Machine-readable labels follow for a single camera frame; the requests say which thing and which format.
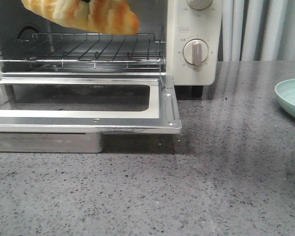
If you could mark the golden croissant bread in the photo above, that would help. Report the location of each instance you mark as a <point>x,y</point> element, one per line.
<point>100,16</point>

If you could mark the glass oven door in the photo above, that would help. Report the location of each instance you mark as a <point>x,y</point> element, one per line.
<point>70,113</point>

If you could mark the black oven foot right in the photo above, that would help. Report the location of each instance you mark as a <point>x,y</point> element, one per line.
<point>197,91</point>

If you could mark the cream Toshiba toaster oven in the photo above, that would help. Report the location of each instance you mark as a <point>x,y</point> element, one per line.
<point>171,21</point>

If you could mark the beige timer knob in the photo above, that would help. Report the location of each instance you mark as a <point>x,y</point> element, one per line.
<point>195,52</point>

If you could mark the beige temperature knob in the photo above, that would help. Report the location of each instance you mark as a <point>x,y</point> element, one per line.
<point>199,4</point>

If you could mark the pale grey curtain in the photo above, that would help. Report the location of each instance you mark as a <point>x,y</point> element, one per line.
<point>254,30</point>

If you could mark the mint green plate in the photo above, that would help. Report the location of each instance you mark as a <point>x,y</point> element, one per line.
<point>285,95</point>

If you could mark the wire oven rack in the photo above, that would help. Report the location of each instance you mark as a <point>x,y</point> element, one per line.
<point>86,52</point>

